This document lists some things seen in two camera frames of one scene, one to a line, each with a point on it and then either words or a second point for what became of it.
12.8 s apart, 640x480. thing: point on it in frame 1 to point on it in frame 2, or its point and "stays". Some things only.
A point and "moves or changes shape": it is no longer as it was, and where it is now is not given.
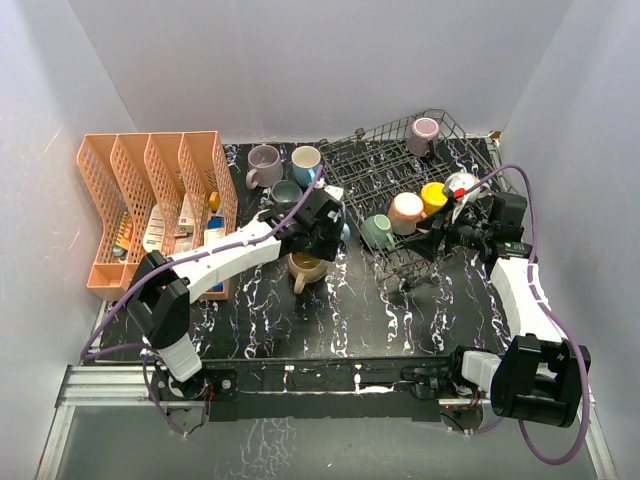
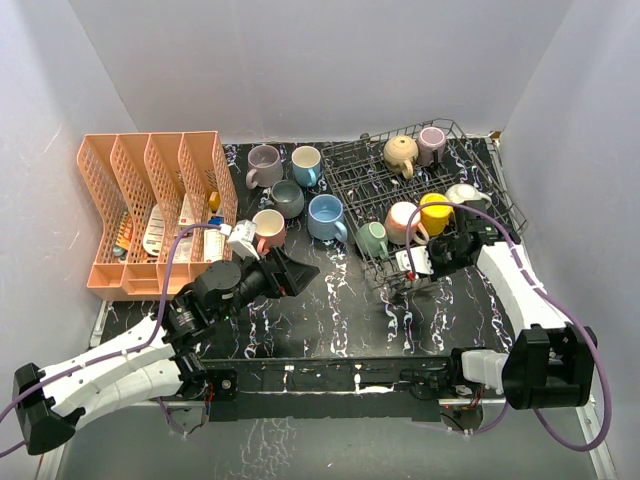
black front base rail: [334, 390] stays
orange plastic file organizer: [156, 192] stays
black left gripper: [326, 252] to [283, 274]
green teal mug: [376, 232] moves or changes shape
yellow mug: [433, 198] moves or changes shape
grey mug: [286, 194] stays
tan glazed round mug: [305, 271] moves or changes shape
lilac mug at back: [269, 169] stays
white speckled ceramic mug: [462, 180] moves or changes shape
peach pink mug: [404, 211] moves or changes shape
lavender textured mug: [422, 131] to [430, 138]
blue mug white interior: [305, 160] stays
